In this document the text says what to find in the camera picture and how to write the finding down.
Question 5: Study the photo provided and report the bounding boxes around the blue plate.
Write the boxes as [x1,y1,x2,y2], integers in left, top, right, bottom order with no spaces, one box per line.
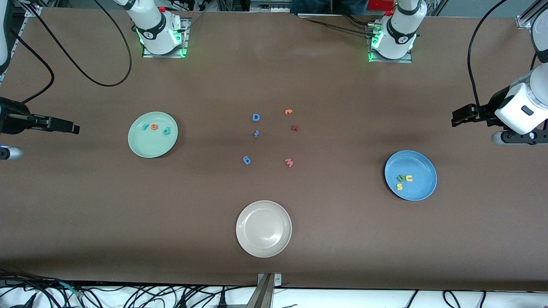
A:
[384,150,438,201]

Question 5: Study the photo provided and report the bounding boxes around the light green plate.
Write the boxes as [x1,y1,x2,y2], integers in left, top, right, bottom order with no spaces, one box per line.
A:
[128,112,179,159]

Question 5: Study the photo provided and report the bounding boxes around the brown table cover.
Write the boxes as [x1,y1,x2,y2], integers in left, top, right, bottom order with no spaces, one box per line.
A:
[0,6,548,292]

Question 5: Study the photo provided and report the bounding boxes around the red object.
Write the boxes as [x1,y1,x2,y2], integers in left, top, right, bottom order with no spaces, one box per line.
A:
[367,0,399,11]

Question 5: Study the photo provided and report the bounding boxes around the person legs in jeans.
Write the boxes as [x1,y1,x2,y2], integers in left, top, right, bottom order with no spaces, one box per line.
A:
[290,0,369,14]

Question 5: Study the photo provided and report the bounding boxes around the beige plate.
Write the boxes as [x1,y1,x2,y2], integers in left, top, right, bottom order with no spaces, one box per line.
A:
[236,200,292,258]

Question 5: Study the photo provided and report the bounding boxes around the aluminium profile bar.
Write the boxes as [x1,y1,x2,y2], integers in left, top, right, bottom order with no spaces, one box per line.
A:
[245,272,283,308]

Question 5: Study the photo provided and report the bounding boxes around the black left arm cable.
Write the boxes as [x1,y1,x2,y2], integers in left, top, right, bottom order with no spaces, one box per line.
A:
[467,0,548,113]

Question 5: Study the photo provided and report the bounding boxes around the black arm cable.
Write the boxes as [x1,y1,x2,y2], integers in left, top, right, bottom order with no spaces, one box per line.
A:
[11,0,133,105]
[467,0,548,113]

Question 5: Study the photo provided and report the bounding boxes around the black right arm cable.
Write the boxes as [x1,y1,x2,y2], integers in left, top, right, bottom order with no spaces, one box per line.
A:
[11,0,133,105]

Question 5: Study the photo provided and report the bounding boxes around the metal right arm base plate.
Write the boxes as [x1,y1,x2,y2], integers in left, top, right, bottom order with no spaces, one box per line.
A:
[142,17,190,58]

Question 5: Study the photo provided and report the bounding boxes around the black cable on table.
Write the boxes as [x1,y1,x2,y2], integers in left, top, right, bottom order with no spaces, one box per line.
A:
[299,12,374,36]

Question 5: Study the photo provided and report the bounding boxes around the teal cable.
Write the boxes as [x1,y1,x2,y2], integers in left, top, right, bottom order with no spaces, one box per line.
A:
[58,280,84,298]

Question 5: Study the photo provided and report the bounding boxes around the black looped cable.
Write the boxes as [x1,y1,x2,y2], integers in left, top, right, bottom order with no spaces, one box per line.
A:
[442,290,462,308]

